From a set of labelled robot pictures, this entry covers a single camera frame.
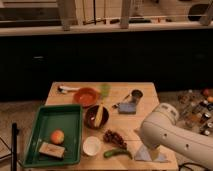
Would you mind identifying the dark purple grapes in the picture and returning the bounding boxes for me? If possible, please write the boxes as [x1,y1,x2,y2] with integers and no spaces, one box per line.
[103,130,127,149]

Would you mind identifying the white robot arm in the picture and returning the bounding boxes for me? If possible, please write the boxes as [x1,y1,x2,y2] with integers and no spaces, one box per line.
[139,103,213,171]

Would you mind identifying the red bowl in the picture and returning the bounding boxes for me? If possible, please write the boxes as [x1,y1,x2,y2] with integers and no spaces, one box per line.
[73,87,99,107]

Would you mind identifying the dark brown bowl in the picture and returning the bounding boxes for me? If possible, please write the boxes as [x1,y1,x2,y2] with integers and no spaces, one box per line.
[84,105,109,129]

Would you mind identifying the white small bowl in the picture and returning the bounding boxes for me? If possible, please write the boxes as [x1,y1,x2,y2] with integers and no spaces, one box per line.
[83,136,101,156]

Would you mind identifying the green cup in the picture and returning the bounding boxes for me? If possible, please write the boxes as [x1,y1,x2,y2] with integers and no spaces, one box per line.
[101,83,110,98]

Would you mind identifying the blue sponge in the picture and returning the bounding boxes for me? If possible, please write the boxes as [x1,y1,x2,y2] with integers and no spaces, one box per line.
[118,103,136,114]

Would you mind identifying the metal cup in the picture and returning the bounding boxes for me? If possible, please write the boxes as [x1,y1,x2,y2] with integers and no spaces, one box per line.
[131,89,143,104]

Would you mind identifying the green plastic tray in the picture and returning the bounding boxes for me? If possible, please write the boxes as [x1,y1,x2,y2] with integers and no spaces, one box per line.
[23,104,83,168]

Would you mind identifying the green cucumber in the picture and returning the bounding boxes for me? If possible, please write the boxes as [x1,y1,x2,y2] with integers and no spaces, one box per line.
[103,148,133,159]

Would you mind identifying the red apple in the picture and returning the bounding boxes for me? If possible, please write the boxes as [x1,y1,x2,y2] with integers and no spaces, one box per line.
[50,130,64,145]

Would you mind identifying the brown sponge block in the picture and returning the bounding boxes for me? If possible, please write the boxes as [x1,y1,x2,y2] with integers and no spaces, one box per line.
[39,142,65,158]

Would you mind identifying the grey folded cloth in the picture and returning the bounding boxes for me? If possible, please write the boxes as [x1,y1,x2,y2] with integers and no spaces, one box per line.
[134,145,167,163]

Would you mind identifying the spice jar rack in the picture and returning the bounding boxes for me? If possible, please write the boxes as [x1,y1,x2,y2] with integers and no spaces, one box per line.
[178,89,213,136]

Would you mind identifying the white handled utensil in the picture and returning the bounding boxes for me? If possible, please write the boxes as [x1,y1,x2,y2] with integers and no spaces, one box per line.
[58,86,80,93]

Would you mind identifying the black stand post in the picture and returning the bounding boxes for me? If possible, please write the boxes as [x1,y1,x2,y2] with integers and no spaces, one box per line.
[11,123,18,171]

